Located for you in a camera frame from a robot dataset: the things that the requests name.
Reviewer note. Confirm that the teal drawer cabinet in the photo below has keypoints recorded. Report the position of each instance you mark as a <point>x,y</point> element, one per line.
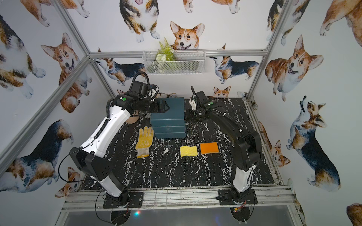
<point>170,124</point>

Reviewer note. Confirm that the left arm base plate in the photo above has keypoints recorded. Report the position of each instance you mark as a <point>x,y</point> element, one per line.
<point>133,199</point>

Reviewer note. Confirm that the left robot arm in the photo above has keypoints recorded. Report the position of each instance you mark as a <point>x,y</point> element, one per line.
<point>89,158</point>

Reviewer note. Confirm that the orange sponge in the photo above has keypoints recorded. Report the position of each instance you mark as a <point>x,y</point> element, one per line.
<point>209,148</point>

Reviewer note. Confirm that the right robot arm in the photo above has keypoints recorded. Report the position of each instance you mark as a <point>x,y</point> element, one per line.
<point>247,147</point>

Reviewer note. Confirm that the aluminium front rail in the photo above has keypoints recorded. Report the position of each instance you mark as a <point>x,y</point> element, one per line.
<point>166,199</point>

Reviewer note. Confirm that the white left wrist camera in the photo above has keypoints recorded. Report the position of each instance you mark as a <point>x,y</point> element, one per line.
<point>154,92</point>

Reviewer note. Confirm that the artificial fern with flower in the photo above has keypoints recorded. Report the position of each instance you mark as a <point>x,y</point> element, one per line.
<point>166,53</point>

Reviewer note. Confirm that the pink pot with green plant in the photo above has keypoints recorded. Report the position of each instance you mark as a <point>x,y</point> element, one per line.
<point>133,118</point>

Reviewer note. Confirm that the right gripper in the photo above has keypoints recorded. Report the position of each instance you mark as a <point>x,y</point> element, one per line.
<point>189,116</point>

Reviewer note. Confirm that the white wire wall basket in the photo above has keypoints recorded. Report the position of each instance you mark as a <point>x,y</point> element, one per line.
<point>187,62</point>

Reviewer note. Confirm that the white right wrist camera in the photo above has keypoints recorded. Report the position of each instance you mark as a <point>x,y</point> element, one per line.
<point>193,104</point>

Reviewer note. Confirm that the yellow work glove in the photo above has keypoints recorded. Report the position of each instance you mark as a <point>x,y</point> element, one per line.
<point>145,140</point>

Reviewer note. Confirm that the yellow green sponge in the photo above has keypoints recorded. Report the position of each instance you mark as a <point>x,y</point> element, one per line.
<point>188,151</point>

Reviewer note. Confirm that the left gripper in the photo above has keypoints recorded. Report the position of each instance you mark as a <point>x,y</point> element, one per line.
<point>157,106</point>

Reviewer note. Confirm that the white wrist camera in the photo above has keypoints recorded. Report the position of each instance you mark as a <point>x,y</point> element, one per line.
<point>193,104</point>
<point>154,92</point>

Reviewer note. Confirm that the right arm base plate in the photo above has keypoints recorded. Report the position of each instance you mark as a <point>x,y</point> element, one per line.
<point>233,197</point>

